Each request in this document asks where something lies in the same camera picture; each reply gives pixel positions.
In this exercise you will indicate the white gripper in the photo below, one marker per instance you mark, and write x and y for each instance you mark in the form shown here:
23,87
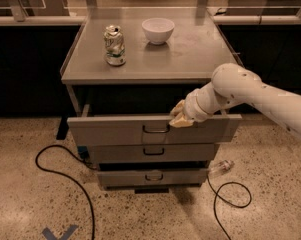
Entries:
191,110

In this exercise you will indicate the grey top drawer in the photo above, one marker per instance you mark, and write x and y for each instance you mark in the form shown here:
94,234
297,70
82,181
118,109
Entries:
149,129

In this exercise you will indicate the grey drawer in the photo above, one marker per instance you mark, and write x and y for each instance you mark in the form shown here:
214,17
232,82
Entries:
149,129
153,153
130,178

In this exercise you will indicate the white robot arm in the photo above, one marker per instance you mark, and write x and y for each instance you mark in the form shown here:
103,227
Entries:
232,85

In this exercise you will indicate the grey bottom drawer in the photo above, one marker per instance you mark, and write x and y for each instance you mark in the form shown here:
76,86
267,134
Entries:
130,178

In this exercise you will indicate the grey drawer cabinet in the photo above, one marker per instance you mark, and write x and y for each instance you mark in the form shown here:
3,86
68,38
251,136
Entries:
153,79

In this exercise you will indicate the grey middle drawer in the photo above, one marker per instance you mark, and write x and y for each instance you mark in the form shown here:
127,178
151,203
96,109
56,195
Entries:
153,153

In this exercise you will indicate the clear plastic bottle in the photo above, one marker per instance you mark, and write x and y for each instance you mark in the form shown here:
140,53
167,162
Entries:
220,168

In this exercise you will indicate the white ceramic bowl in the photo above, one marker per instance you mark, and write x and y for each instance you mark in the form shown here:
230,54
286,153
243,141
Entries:
158,30

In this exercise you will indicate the crushed green soda can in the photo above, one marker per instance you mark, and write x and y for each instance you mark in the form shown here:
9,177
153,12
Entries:
114,45

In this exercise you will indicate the blue power box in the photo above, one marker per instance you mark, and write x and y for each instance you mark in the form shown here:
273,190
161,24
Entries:
83,152

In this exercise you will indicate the blue tape cross mark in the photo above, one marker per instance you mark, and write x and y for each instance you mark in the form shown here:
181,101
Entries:
66,234

